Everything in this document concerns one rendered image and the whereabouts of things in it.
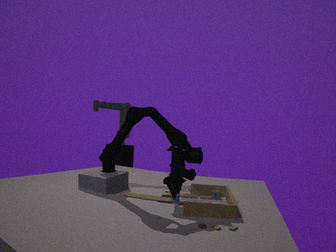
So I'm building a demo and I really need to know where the tan wooden strip with red lines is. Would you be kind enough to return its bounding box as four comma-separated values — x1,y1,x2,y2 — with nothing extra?
167,192,186,198

